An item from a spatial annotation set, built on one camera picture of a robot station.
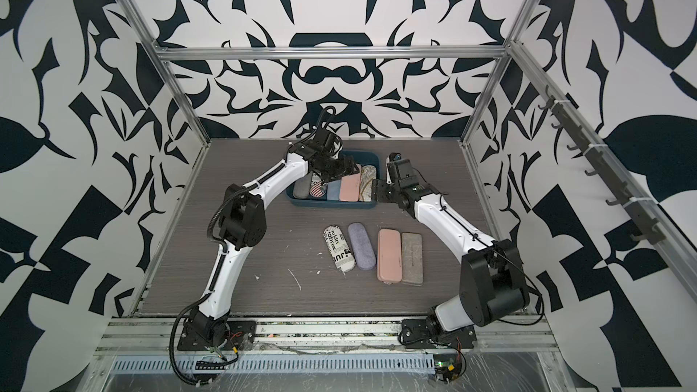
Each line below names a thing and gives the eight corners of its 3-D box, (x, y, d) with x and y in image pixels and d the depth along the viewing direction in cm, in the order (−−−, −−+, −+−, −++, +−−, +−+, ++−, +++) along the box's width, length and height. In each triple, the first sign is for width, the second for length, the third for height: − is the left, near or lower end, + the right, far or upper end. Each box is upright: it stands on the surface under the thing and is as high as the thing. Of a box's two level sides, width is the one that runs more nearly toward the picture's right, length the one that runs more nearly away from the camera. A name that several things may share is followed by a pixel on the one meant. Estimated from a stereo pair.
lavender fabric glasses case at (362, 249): (358, 272, 87) (359, 269, 85) (347, 228, 96) (346, 224, 94) (377, 267, 88) (378, 264, 86) (363, 224, 97) (364, 220, 95)
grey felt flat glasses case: (399, 284, 84) (402, 279, 81) (400, 236, 94) (402, 229, 91) (421, 287, 84) (424, 282, 80) (419, 238, 94) (422, 232, 90)
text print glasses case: (340, 276, 86) (340, 272, 83) (321, 233, 95) (321, 229, 93) (357, 267, 88) (358, 264, 85) (338, 227, 97) (337, 222, 94)
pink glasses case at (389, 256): (378, 284, 84) (379, 278, 80) (375, 236, 94) (376, 228, 90) (403, 284, 84) (407, 278, 80) (398, 236, 94) (400, 228, 90)
